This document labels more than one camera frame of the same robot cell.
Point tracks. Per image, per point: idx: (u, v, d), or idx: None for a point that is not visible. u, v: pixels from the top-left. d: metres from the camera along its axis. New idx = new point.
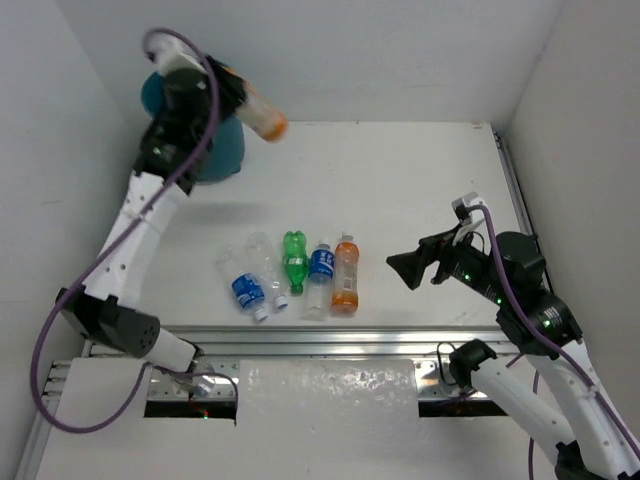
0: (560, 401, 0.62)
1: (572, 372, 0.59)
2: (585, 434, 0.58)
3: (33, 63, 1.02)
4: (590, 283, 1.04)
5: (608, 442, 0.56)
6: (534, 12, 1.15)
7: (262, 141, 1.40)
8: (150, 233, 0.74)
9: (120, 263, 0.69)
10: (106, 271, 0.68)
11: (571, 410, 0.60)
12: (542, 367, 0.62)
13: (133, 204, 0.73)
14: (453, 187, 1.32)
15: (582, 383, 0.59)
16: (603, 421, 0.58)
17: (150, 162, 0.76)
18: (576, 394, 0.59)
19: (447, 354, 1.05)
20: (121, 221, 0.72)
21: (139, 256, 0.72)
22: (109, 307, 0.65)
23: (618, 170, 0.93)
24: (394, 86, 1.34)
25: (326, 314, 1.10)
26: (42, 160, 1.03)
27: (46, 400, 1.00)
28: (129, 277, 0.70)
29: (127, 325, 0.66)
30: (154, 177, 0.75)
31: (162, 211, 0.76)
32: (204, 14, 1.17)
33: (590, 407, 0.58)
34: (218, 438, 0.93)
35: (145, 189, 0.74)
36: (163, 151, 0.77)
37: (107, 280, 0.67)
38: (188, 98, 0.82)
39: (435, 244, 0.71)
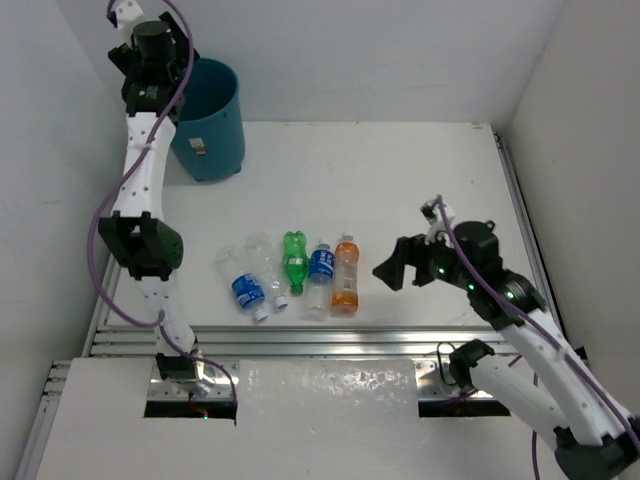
0: (537, 370, 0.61)
1: (540, 338, 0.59)
2: (564, 399, 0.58)
3: (33, 64, 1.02)
4: (590, 283, 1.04)
5: (585, 403, 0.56)
6: (533, 11, 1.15)
7: (262, 141, 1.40)
8: (161, 163, 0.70)
9: (144, 185, 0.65)
10: (132, 194, 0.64)
11: (548, 377, 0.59)
12: (514, 341, 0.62)
13: (137, 137, 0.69)
14: (453, 186, 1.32)
15: (550, 346, 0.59)
16: (577, 382, 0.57)
17: (141, 103, 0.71)
18: (545, 358, 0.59)
19: (446, 354, 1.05)
20: (130, 155, 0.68)
21: (158, 180, 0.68)
22: (147, 220, 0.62)
23: (618, 171, 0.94)
24: (393, 86, 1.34)
25: (327, 314, 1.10)
26: (43, 160, 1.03)
27: (46, 400, 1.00)
28: (155, 198, 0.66)
29: (165, 238, 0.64)
30: (147, 113, 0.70)
31: (165, 143, 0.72)
32: (204, 15, 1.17)
33: (561, 369, 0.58)
34: (218, 438, 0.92)
35: (145, 123, 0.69)
36: (148, 92, 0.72)
37: (134, 200, 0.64)
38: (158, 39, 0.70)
39: (409, 243, 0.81)
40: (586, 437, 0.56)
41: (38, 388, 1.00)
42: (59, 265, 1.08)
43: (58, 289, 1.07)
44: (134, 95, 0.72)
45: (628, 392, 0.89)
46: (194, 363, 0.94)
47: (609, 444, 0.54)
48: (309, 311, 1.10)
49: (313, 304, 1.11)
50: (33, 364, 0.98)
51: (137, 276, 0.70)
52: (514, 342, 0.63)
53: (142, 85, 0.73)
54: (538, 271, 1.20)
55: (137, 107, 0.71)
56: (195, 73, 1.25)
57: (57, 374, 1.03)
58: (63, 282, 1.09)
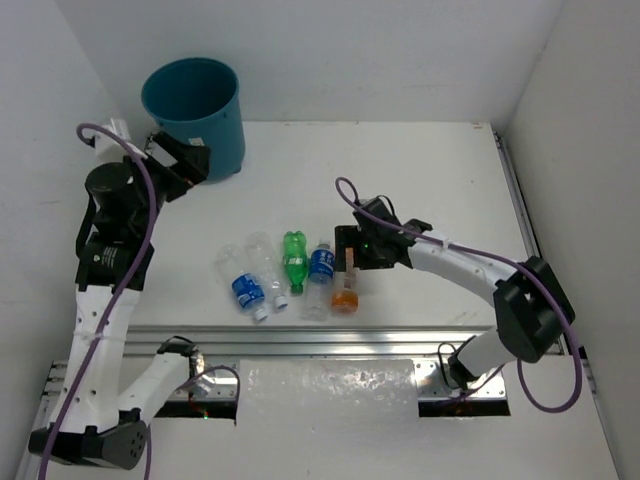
0: (447, 274, 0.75)
1: (431, 245, 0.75)
2: (468, 278, 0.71)
3: (33, 63, 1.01)
4: (590, 283, 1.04)
5: (476, 269, 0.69)
6: (533, 11, 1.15)
7: (262, 141, 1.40)
8: (114, 344, 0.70)
9: (90, 389, 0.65)
10: (76, 401, 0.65)
11: (450, 269, 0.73)
12: (422, 262, 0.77)
13: (87, 321, 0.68)
14: (453, 186, 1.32)
15: (436, 246, 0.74)
16: (467, 260, 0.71)
17: (96, 271, 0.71)
18: (438, 256, 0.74)
19: (447, 354, 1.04)
20: (78, 344, 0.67)
21: (108, 375, 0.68)
22: (91, 439, 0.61)
23: (617, 171, 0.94)
24: (393, 86, 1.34)
25: (327, 314, 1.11)
26: (43, 160, 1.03)
27: (46, 400, 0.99)
28: (102, 397, 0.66)
29: (113, 445, 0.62)
30: (101, 287, 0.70)
31: (121, 319, 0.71)
32: (204, 14, 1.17)
33: (450, 256, 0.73)
34: (218, 438, 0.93)
35: (97, 303, 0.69)
36: (104, 256, 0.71)
37: (78, 412, 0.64)
38: (114, 196, 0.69)
39: (344, 232, 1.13)
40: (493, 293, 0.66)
41: (38, 388, 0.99)
42: (58, 265, 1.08)
43: (58, 289, 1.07)
44: (90, 261, 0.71)
45: (627, 392, 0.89)
46: (193, 361, 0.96)
47: (506, 286, 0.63)
48: (308, 310, 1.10)
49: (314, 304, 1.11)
50: (32, 363, 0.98)
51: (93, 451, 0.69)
52: (422, 263, 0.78)
53: (100, 244, 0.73)
54: None
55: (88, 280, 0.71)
56: (193, 73, 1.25)
57: (57, 374, 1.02)
58: (63, 282, 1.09)
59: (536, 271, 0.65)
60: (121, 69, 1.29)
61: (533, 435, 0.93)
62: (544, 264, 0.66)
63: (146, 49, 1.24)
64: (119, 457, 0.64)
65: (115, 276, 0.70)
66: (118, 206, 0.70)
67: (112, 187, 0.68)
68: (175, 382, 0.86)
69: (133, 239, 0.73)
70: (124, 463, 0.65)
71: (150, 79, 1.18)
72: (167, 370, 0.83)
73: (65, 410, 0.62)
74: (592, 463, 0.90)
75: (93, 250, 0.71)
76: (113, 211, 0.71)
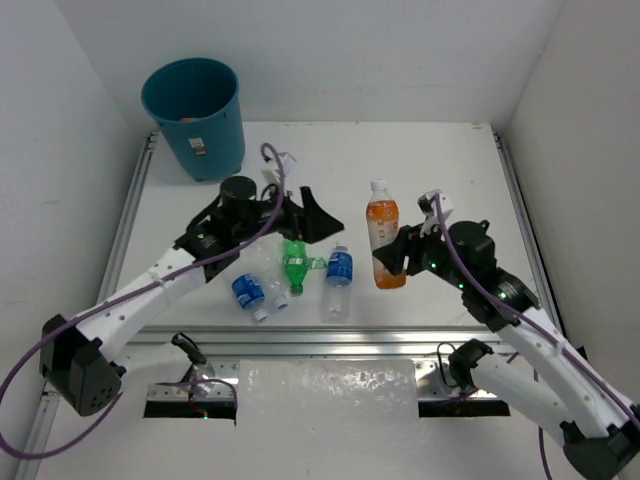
0: (542, 374, 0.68)
1: (538, 336, 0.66)
2: (568, 395, 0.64)
3: (33, 64, 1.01)
4: (590, 283, 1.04)
5: (588, 398, 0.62)
6: (533, 12, 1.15)
7: (262, 141, 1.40)
8: (161, 298, 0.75)
9: (121, 313, 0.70)
10: (106, 315, 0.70)
11: (550, 373, 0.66)
12: (510, 337, 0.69)
13: (160, 268, 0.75)
14: (453, 186, 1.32)
15: (548, 344, 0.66)
16: (578, 377, 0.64)
17: (191, 245, 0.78)
18: (544, 354, 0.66)
19: (447, 354, 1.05)
20: (141, 278, 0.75)
21: (142, 313, 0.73)
22: (88, 351, 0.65)
23: (616, 171, 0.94)
24: (393, 85, 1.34)
25: (348, 317, 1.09)
26: (43, 160, 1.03)
27: (46, 400, 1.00)
28: (125, 328, 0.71)
29: (93, 375, 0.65)
30: (188, 256, 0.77)
31: (180, 284, 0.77)
32: (203, 15, 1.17)
33: (560, 363, 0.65)
34: (218, 438, 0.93)
35: (175, 261, 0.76)
36: (205, 239, 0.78)
37: (100, 324, 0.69)
38: (237, 203, 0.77)
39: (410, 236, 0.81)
40: (594, 429, 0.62)
41: (38, 388, 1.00)
42: (58, 265, 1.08)
43: (58, 289, 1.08)
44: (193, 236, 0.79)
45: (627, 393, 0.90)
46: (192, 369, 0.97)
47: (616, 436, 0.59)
48: (329, 313, 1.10)
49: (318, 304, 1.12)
50: (33, 363, 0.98)
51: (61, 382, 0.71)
52: (512, 343, 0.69)
53: (206, 229, 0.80)
54: (538, 270, 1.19)
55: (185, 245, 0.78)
56: (194, 73, 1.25)
57: None
58: (63, 282, 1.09)
59: None
60: (122, 70, 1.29)
61: (532, 435, 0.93)
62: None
63: (146, 49, 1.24)
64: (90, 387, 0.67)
65: (202, 255, 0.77)
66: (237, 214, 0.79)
67: (243, 196, 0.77)
68: (166, 376, 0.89)
69: (231, 243, 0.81)
70: (83, 400, 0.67)
71: (150, 79, 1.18)
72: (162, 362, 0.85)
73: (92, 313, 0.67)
74: None
75: (200, 230, 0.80)
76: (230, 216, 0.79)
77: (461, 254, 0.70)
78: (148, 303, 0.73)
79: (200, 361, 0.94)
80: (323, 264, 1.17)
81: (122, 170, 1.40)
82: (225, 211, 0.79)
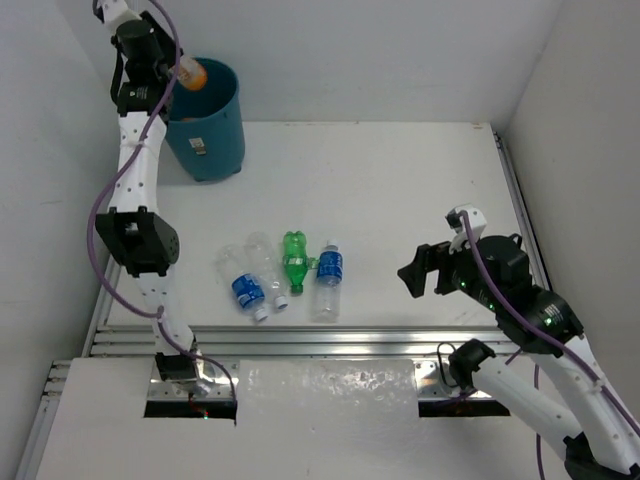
0: (569, 399, 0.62)
1: (578, 368, 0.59)
2: (593, 428, 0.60)
3: (33, 63, 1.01)
4: (590, 284, 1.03)
5: (618, 436, 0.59)
6: (532, 12, 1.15)
7: (262, 141, 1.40)
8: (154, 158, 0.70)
9: (139, 180, 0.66)
10: (128, 190, 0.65)
11: (579, 404, 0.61)
12: (543, 360, 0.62)
13: (129, 136, 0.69)
14: (453, 186, 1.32)
15: (587, 378, 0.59)
16: (612, 416, 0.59)
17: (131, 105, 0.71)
18: (582, 388, 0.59)
19: (447, 354, 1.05)
20: (124, 153, 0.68)
21: (153, 175, 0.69)
22: (143, 214, 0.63)
23: (617, 171, 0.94)
24: (393, 86, 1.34)
25: (338, 317, 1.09)
26: (43, 159, 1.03)
27: (46, 400, 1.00)
28: (150, 192, 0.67)
29: (162, 229, 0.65)
30: (138, 112, 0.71)
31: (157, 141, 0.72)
32: (203, 13, 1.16)
33: (598, 402, 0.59)
34: (218, 438, 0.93)
35: (136, 123, 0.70)
36: (139, 92, 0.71)
37: (128, 198, 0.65)
38: (142, 40, 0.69)
39: (431, 250, 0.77)
40: (611, 461, 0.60)
41: (38, 388, 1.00)
42: (58, 264, 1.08)
43: (58, 289, 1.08)
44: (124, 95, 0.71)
45: (628, 394, 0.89)
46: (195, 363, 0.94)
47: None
48: (319, 313, 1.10)
49: (324, 307, 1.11)
50: (32, 363, 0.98)
51: (135, 273, 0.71)
52: (543, 363, 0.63)
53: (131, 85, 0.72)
54: (538, 270, 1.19)
55: (128, 106, 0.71)
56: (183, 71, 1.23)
57: (57, 374, 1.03)
58: (62, 281, 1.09)
59: None
60: None
61: (532, 435, 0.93)
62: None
63: None
64: (167, 250, 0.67)
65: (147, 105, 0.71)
66: (146, 50, 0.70)
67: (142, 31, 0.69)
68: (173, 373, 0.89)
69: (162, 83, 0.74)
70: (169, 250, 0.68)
71: None
72: None
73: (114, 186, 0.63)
74: None
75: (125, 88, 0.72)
76: (143, 57, 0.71)
77: (492, 270, 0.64)
78: (149, 165, 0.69)
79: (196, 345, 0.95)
80: None
81: None
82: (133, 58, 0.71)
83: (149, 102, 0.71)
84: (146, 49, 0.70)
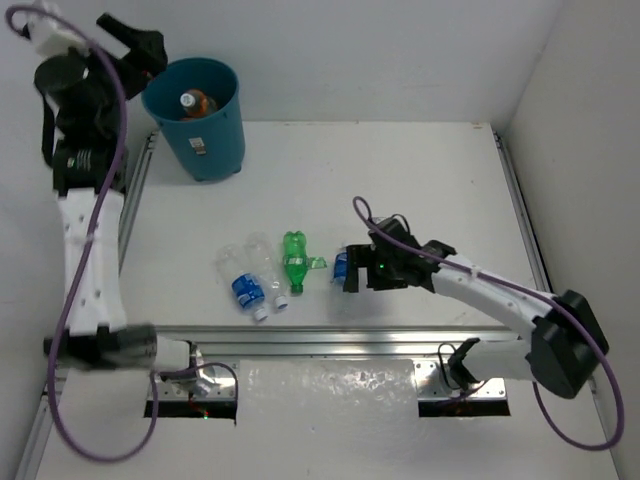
0: (473, 304, 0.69)
1: (457, 271, 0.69)
2: (499, 311, 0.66)
3: None
4: (590, 284, 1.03)
5: (511, 303, 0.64)
6: (533, 12, 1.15)
7: (262, 141, 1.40)
8: (107, 247, 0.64)
9: (95, 291, 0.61)
10: (82, 305, 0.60)
11: (475, 299, 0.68)
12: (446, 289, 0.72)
13: (75, 226, 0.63)
14: (453, 186, 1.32)
15: (464, 273, 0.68)
16: (499, 290, 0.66)
17: (72, 177, 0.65)
18: (466, 284, 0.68)
19: (447, 354, 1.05)
20: (71, 251, 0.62)
21: (108, 273, 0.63)
22: (106, 335, 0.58)
23: (618, 171, 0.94)
24: (394, 85, 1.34)
25: (337, 316, 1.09)
26: (43, 160, 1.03)
27: (45, 400, 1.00)
28: (109, 301, 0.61)
29: (130, 341, 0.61)
30: (83, 191, 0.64)
31: (109, 220, 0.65)
32: (203, 13, 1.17)
33: (479, 285, 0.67)
34: (218, 438, 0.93)
35: (80, 205, 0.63)
36: (80, 159, 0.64)
37: (86, 315, 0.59)
38: (75, 91, 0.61)
39: (358, 249, 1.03)
40: (526, 328, 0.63)
41: (38, 388, 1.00)
42: (58, 264, 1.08)
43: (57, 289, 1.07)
44: (63, 166, 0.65)
45: (628, 393, 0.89)
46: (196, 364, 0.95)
47: (544, 324, 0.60)
48: (337, 313, 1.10)
49: (324, 307, 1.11)
50: (32, 363, 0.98)
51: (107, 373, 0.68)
52: (445, 291, 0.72)
53: (72, 149, 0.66)
54: (538, 270, 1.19)
55: (69, 185, 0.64)
56: (180, 66, 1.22)
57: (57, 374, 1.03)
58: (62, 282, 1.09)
59: (574, 307, 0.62)
60: None
61: (531, 435, 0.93)
62: (580, 298, 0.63)
63: None
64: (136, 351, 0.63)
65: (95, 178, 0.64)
66: (82, 100, 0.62)
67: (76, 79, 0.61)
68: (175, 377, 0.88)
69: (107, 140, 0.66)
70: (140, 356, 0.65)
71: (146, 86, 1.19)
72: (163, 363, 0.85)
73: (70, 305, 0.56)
74: (592, 467, 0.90)
75: (65, 154, 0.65)
76: (81, 114, 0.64)
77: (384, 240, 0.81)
78: (102, 260, 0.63)
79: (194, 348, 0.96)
80: (324, 264, 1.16)
81: None
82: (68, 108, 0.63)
83: (94, 172, 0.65)
84: (82, 98, 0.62)
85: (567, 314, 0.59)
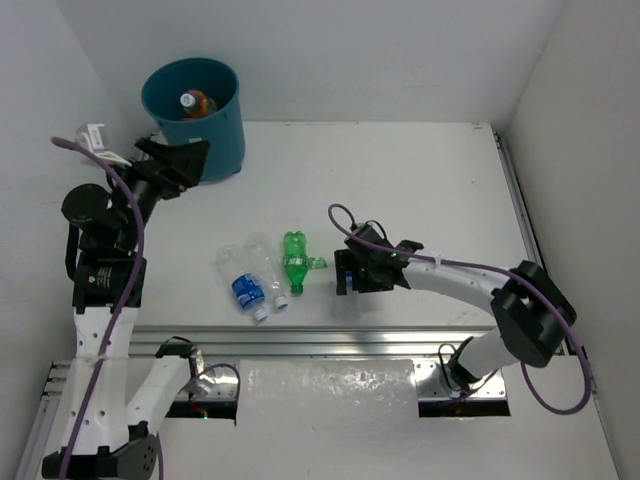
0: (445, 290, 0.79)
1: (424, 262, 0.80)
2: (466, 292, 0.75)
3: (33, 63, 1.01)
4: (591, 283, 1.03)
5: (472, 280, 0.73)
6: (532, 12, 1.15)
7: (262, 141, 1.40)
8: (116, 366, 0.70)
9: (99, 410, 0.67)
10: (85, 423, 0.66)
11: (445, 285, 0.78)
12: (419, 282, 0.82)
13: (87, 343, 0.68)
14: (453, 186, 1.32)
15: (429, 262, 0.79)
16: (461, 271, 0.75)
17: (90, 291, 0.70)
18: (432, 271, 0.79)
19: (448, 354, 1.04)
20: (80, 367, 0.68)
21: (114, 393, 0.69)
22: (104, 461, 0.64)
23: (617, 171, 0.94)
24: (393, 85, 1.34)
25: (338, 317, 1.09)
26: (42, 160, 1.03)
27: (45, 400, 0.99)
28: (111, 421, 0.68)
29: (127, 465, 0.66)
30: (99, 308, 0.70)
31: (121, 338, 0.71)
32: (203, 14, 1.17)
33: (443, 270, 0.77)
34: (218, 438, 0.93)
35: (97, 325, 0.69)
36: (99, 277, 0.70)
37: (88, 434, 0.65)
38: (98, 222, 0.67)
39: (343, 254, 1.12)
40: (490, 303, 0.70)
41: (38, 389, 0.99)
42: (58, 264, 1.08)
43: (58, 289, 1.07)
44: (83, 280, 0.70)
45: (628, 394, 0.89)
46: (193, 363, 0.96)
47: (503, 295, 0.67)
48: (334, 314, 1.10)
49: (324, 307, 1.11)
50: (32, 363, 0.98)
51: None
52: (418, 283, 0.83)
53: (92, 264, 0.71)
54: None
55: (86, 300, 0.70)
56: (181, 66, 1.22)
57: (57, 374, 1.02)
58: (62, 281, 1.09)
59: (532, 277, 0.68)
60: (122, 68, 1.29)
61: (531, 435, 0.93)
62: (537, 267, 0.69)
63: (146, 48, 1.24)
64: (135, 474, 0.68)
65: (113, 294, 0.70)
66: (106, 228, 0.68)
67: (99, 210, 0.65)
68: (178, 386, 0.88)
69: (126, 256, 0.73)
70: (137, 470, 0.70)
71: (149, 80, 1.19)
72: (167, 377, 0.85)
73: (76, 433, 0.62)
74: (592, 468, 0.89)
75: (87, 268, 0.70)
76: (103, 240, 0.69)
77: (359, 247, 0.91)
78: (108, 384, 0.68)
79: (193, 351, 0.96)
80: (324, 263, 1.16)
81: None
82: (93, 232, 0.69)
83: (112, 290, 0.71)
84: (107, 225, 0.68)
85: (522, 282, 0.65)
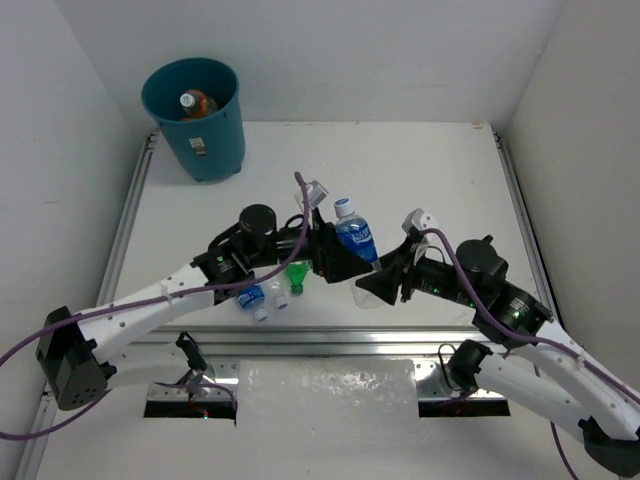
0: (559, 380, 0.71)
1: (558, 351, 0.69)
2: (594, 404, 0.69)
3: (33, 62, 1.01)
4: (591, 283, 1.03)
5: (614, 405, 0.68)
6: (532, 12, 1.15)
7: (263, 141, 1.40)
8: (162, 313, 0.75)
9: (122, 321, 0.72)
10: (107, 319, 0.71)
11: (570, 384, 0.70)
12: (528, 354, 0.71)
13: (172, 282, 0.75)
14: (453, 186, 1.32)
15: (569, 356, 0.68)
16: (603, 385, 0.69)
17: (209, 265, 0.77)
18: (566, 367, 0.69)
19: (448, 355, 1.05)
20: (153, 288, 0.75)
21: (141, 325, 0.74)
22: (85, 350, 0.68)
23: (617, 171, 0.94)
24: (393, 85, 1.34)
25: (338, 317, 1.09)
26: (42, 161, 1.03)
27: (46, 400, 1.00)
28: (119, 337, 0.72)
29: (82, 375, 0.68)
30: (201, 275, 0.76)
31: (189, 303, 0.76)
32: (202, 14, 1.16)
33: (583, 375, 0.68)
34: (219, 438, 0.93)
35: (189, 279, 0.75)
36: (224, 263, 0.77)
37: (101, 326, 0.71)
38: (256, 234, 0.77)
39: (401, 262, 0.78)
40: (621, 430, 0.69)
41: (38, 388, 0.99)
42: (57, 264, 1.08)
43: (58, 289, 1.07)
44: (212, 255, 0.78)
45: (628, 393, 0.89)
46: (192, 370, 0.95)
47: None
48: (327, 315, 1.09)
49: (323, 307, 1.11)
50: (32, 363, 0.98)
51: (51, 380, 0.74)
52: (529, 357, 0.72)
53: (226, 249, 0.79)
54: (538, 270, 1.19)
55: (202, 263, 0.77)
56: (181, 65, 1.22)
57: None
58: (62, 282, 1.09)
59: None
60: (122, 69, 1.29)
61: (531, 434, 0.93)
62: None
63: (146, 49, 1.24)
64: (72, 387, 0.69)
65: (217, 277, 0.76)
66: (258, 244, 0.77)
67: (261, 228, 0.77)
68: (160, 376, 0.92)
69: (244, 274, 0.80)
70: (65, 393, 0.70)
71: (150, 79, 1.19)
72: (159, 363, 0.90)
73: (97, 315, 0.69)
74: (592, 468, 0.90)
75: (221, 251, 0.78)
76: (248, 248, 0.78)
77: (472, 278, 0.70)
78: (146, 316, 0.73)
79: (199, 366, 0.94)
80: None
81: (122, 170, 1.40)
82: (245, 240, 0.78)
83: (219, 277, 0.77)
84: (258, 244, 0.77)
85: None
